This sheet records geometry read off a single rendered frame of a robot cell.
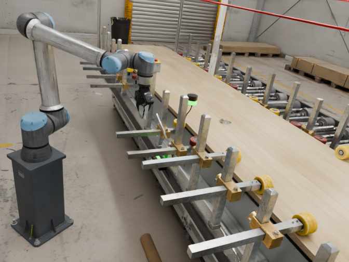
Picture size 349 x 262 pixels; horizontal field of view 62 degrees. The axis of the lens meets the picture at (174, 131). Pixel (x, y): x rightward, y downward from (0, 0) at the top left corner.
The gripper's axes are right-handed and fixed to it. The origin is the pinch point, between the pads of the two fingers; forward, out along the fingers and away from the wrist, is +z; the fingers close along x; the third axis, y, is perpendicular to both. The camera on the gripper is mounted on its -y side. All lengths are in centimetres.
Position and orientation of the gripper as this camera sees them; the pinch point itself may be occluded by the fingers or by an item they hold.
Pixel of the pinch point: (142, 116)
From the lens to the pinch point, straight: 174.7
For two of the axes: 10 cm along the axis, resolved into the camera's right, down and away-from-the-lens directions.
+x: -9.1, 0.8, -4.2
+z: -1.3, 8.9, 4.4
